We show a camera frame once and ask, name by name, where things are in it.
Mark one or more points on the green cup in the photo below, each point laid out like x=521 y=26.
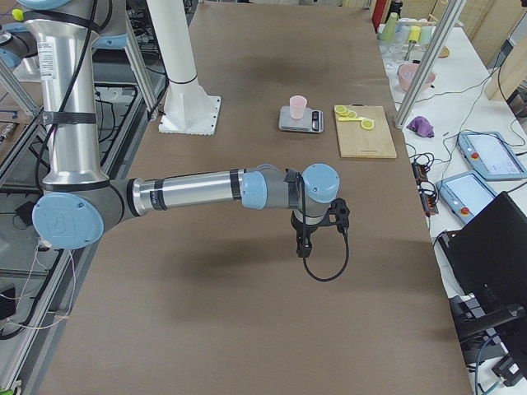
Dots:
x=387 y=34

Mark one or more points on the silver digital kitchen scale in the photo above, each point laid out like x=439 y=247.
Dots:
x=311 y=122

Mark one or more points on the lone lemon slice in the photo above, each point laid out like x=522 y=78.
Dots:
x=367 y=123

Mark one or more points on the grey teach pendant near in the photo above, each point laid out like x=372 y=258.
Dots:
x=466 y=194

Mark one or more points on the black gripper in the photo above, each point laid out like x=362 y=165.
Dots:
x=305 y=233

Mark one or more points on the purple cloth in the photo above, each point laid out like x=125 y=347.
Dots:
x=421 y=126

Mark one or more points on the wooden cutting board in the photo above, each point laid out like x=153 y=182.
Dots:
x=356 y=142

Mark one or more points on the pink plastic cup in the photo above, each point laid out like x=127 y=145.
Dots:
x=297 y=106

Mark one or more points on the lemon slice front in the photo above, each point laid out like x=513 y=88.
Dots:
x=339 y=109

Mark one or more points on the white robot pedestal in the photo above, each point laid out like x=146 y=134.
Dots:
x=188 y=109

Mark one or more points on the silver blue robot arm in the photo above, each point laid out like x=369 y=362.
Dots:
x=80 y=201

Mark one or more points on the black laptop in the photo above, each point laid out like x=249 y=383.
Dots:
x=488 y=259

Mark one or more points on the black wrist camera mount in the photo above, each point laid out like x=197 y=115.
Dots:
x=337 y=215

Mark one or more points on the grey teach pendant far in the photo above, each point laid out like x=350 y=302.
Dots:
x=489 y=155

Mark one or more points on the pink bowl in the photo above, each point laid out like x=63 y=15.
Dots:
x=407 y=72

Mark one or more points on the yellow cup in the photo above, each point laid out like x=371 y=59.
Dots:
x=414 y=34

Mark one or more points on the grey teach pendant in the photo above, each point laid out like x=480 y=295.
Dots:
x=466 y=194
x=489 y=155

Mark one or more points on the aluminium frame post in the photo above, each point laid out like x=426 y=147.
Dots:
x=440 y=35

